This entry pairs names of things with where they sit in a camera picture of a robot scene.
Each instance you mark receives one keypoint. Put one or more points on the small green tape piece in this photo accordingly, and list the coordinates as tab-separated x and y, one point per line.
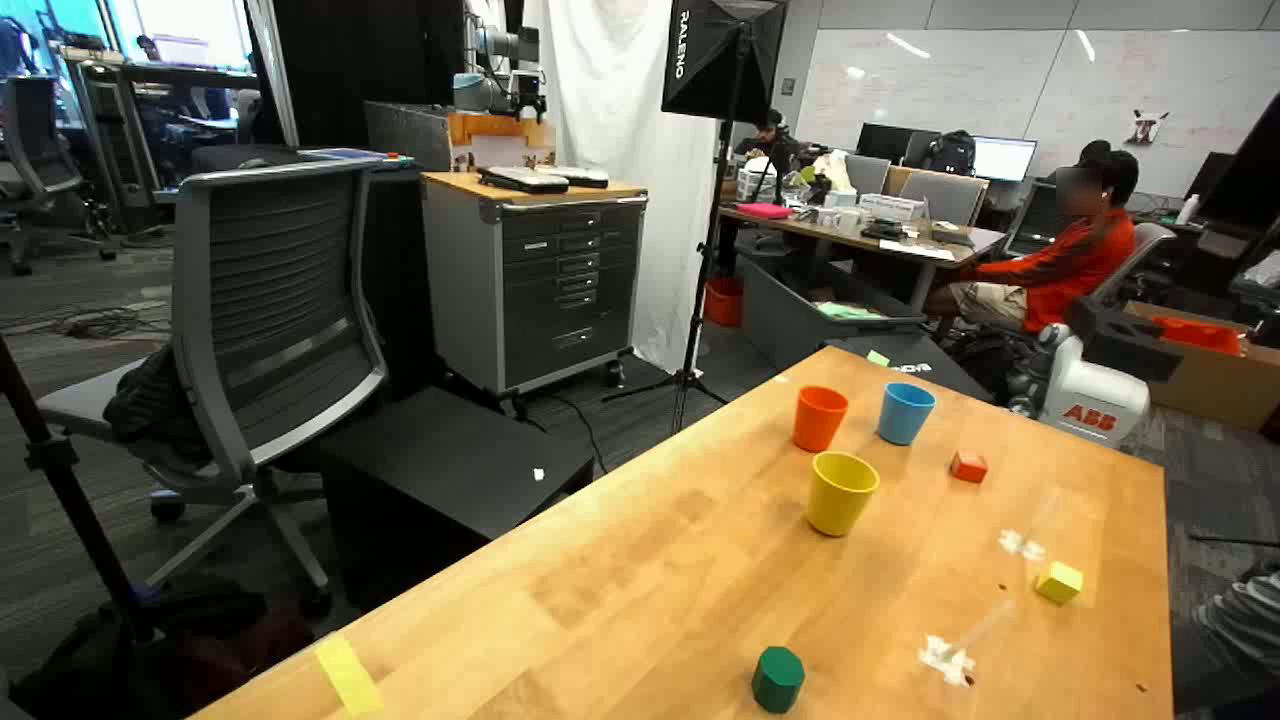
876	357

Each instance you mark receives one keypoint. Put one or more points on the orange red cloth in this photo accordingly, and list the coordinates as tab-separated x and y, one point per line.
1200	332

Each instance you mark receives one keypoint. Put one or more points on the yellow tape strip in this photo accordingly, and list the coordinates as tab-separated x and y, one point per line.
350	672

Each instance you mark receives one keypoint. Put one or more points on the person in orange shirt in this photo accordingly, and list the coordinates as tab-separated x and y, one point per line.
1066	261

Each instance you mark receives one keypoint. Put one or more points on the grey drawer cabinet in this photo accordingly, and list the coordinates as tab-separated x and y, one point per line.
535	287

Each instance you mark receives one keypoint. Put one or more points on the black low box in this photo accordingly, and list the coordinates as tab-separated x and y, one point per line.
442	464

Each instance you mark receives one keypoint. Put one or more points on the grey padded chair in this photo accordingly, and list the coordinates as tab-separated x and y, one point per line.
950	198

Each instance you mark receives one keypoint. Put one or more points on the black light stand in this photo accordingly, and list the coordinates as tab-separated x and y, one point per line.
700	264

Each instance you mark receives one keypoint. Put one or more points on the dark office chair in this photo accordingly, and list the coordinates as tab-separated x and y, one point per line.
41	162

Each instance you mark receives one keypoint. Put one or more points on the small yellow block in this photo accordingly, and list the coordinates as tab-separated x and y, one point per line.
1062	584

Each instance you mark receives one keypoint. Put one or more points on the yellow plastic cup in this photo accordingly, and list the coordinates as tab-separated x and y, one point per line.
840	503

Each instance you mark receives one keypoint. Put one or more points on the black tripod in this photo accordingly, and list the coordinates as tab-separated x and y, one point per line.
66	503

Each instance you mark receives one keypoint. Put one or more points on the white curtain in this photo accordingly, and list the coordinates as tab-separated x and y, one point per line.
614	93

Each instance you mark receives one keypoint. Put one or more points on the small red block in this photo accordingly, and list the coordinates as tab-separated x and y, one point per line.
971	470

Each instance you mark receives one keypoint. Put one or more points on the cluttered background desk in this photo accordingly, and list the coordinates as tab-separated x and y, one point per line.
882	243

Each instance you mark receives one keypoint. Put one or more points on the white plastic stick piece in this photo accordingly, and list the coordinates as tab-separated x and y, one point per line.
944	660

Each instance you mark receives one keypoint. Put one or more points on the flat black device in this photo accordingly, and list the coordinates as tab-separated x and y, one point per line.
521	176

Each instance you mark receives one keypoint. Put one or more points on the striped sleeve forearm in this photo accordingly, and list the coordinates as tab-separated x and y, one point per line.
1232	643

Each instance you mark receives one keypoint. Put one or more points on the red bucket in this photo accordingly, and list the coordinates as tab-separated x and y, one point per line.
721	304

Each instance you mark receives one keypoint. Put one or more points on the computer monitor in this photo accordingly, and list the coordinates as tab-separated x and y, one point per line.
1002	158

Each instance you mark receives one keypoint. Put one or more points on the grey mesh office chair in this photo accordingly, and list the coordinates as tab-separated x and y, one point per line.
275	304

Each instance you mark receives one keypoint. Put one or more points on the black floor bag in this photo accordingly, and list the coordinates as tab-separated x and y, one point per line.
147	660

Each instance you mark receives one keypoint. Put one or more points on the green cylinder block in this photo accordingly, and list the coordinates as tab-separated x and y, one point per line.
776	682

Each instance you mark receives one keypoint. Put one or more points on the white tape scraps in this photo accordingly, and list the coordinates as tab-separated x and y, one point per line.
1021	544

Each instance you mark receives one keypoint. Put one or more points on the blue plastic cup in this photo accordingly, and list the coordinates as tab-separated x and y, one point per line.
906	416

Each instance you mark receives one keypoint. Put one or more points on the black softbox light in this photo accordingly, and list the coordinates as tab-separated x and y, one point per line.
721	63

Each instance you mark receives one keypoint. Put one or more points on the white ABB robot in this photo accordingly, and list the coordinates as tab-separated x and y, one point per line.
1084	398

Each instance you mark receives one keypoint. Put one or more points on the cardboard box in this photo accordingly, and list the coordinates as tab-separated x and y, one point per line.
1223	382

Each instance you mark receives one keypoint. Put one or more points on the orange plastic cup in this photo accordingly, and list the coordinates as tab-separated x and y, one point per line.
816	420

